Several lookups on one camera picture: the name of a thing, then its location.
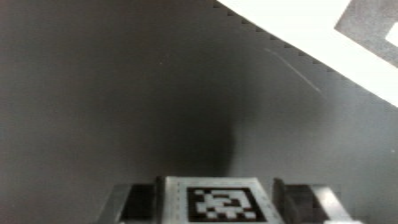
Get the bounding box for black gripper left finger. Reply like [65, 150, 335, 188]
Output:
[93, 183, 156, 224]

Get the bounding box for small white tagged cube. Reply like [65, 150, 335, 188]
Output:
[154, 176, 284, 224]

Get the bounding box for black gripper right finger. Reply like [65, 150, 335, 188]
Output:
[271, 178, 362, 224]

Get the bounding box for white sheet with tags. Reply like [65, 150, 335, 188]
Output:
[216, 0, 398, 107]

